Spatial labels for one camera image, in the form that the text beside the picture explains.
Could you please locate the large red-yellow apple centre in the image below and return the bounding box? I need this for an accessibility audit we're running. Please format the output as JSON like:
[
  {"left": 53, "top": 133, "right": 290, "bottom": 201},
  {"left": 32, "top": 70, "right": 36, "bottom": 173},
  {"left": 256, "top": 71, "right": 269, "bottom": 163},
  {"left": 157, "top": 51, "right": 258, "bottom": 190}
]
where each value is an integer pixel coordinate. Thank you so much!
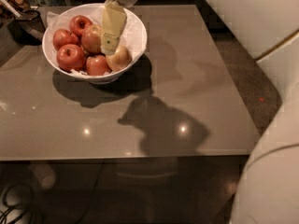
[{"left": 81, "top": 24, "right": 102, "bottom": 54}]

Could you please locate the white ceramic bowl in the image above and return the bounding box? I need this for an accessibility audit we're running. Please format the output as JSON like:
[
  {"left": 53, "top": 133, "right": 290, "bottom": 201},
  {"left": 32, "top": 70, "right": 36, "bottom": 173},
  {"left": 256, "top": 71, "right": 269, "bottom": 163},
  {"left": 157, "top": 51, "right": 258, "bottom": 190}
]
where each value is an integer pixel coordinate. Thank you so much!
[{"left": 41, "top": 3, "right": 148, "bottom": 85}]

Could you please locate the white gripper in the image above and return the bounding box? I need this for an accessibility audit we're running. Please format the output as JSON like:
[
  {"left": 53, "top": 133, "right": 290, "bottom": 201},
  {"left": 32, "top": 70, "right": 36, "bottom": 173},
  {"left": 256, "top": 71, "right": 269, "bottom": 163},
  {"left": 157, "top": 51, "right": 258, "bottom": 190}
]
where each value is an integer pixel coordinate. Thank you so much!
[{"left": 101, "top": 0, "right": 138, "bottom": 55}]

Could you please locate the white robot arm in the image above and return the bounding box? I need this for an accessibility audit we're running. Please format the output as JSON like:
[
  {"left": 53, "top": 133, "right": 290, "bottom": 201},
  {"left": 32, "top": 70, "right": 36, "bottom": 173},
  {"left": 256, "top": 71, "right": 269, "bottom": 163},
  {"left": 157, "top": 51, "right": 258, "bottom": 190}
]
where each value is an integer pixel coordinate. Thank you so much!
[{"left": 151, "top": 0, "right": 299, "bottom": 224}]

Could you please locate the black cable on floor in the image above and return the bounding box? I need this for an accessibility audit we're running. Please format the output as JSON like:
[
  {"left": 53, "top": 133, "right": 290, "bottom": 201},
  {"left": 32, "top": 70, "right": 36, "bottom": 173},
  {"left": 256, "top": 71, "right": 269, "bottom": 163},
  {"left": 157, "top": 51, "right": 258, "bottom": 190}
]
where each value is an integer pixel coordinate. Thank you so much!
[{"left": 0, "top": 182, "right": 36, "bottom": 224}]

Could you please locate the yellow-green apple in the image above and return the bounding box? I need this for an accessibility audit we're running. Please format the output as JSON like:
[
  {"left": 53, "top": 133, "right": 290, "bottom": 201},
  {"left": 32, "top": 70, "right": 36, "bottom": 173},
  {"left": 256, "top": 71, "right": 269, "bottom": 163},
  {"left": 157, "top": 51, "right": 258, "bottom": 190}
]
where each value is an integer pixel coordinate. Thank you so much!
[{"left": 106, "top": 46, "right": 132, "bottom": 72}]

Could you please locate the red apple front left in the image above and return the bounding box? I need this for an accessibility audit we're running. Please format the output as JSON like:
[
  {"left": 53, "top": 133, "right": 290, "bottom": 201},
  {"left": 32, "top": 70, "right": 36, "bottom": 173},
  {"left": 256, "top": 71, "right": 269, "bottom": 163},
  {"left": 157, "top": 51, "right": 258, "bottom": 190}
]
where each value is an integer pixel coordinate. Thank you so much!
[{"left": 56, "top": 44, "right": 85, "bottom": 72}]

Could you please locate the red apple back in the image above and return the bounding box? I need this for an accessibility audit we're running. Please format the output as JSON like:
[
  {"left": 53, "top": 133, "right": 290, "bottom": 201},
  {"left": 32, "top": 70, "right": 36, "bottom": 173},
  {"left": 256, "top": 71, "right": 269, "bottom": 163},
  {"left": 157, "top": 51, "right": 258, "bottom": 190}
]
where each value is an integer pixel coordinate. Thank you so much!
[{"left": 69, "top": 15, "right": 93, "bottom": 36}]

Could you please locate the red apple front centre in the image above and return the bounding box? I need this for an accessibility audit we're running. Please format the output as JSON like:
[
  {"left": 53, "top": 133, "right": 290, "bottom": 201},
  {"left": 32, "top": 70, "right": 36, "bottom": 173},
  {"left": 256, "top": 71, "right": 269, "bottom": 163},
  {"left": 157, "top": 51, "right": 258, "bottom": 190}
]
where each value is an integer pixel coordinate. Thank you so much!
[{"left": 86, "top": 55, "right": 111, "bottom": 76}]

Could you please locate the red apple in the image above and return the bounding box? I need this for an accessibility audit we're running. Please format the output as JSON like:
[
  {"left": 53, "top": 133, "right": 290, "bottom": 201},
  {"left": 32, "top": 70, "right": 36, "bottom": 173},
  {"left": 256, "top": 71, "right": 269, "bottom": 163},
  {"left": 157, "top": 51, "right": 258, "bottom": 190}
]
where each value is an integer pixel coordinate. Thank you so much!
[
  {"left": 86, "top": 55, "right": 111, "bottom": 76},
  {"left": 52, "top": 29, "right": 79, "bottom": 50},
  {"left": 56, "top": 44, "right": 85, "bottom": 72},
  {"left": 69, "top": 15, "right": 93, "bottom": 36}
]

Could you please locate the white paper liner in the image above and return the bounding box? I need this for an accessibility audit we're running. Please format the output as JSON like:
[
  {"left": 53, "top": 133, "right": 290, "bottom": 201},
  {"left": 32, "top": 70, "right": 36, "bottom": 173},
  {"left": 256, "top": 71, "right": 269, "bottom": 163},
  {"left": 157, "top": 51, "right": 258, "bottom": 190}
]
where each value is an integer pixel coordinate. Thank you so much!
[{"left": 46, "top": 4, "right": 148, "bottom": 78}]

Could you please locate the black container on left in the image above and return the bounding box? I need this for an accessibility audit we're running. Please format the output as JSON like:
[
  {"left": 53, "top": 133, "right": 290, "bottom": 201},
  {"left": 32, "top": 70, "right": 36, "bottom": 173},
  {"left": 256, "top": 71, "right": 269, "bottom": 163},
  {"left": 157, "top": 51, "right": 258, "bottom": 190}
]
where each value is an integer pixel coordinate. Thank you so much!
[{"left": 7, "top": 10, "right": 46, "bottom": 46}]

